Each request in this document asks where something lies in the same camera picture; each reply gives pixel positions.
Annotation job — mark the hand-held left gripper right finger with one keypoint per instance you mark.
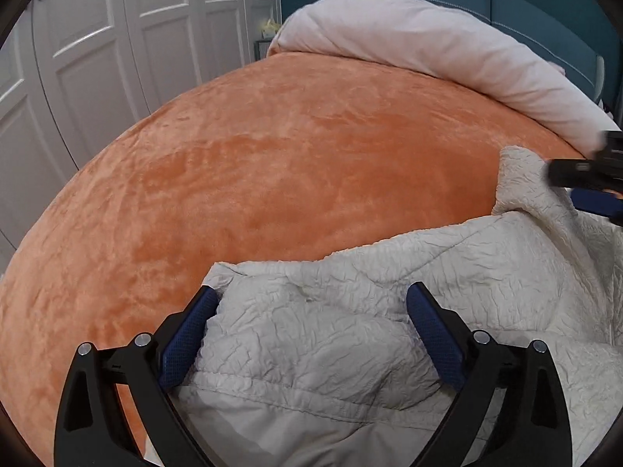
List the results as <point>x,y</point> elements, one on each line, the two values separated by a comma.
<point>434,331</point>

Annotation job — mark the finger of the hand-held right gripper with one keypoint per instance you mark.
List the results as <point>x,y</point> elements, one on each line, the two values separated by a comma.
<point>569,172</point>
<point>596,203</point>

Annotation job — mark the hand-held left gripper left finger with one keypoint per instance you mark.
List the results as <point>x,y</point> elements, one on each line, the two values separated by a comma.
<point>187,331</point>

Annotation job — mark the white crinkled bedspread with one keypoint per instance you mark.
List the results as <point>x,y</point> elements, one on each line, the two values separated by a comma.
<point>316,340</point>

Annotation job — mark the orange plush blanket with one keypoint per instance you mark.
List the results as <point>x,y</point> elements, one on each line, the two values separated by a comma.
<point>243,180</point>

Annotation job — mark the blue padded headboard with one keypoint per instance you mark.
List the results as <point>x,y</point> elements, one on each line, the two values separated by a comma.
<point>535,9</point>

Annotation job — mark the pale pink duvet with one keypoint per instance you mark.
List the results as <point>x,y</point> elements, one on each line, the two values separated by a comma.
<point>438,44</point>

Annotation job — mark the white panelled wardrobe doors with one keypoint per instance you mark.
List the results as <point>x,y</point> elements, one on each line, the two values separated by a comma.
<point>97,58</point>

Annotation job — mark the dark bedside table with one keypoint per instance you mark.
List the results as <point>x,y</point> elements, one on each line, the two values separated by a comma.
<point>263,49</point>

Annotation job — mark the pale yellow ornament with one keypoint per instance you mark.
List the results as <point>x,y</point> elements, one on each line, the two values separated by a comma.
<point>270,27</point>

